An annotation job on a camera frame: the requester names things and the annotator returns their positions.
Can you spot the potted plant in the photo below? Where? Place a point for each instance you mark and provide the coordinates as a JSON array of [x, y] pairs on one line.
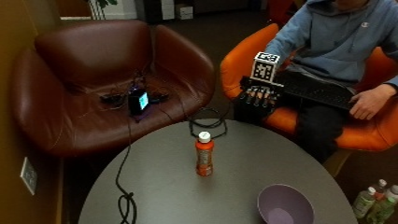
[[99, 7]]

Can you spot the bottle with red label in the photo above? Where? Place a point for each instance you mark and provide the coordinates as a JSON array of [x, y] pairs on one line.
[[380, 188]]

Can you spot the clear bottle with white cap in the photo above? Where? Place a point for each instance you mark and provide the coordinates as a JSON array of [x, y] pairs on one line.
[[393, 192]]

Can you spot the green drink bottle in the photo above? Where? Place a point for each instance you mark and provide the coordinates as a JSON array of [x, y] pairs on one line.
[[381, 211]]

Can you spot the purple bowl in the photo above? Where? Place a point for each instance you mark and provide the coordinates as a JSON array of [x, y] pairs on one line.
[[287, 202]]

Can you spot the orange bottle with white cap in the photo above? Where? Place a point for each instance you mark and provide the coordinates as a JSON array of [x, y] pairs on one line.
[[204, 155]]

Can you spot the white marker cube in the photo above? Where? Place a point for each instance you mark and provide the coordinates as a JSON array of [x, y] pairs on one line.
[[264, 69]]

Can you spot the clear bottle with green label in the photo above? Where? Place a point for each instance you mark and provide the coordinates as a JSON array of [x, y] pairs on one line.
[[364, 202]]

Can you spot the small black device with screen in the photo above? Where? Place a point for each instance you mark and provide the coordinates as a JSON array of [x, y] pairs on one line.
[[139, 101]]

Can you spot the white box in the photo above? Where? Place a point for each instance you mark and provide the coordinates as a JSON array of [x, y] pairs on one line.
[[184, 11]]

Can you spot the dark cabinet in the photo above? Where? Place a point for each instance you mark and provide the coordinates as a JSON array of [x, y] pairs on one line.
[[155, 9]]

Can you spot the the person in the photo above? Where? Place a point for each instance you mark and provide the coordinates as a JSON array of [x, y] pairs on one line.
[[340, 40]]

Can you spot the orange chair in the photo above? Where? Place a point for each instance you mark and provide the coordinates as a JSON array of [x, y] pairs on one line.
[[244, 59]]

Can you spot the white wall outlet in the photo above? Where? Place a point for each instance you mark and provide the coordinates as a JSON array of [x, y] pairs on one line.
[[28, 175]]

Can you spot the brown leather armchair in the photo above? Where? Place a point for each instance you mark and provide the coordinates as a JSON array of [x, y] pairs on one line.
[[83, 56]]

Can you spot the black keyboard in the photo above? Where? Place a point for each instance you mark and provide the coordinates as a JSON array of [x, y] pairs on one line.
[[315, 88]]

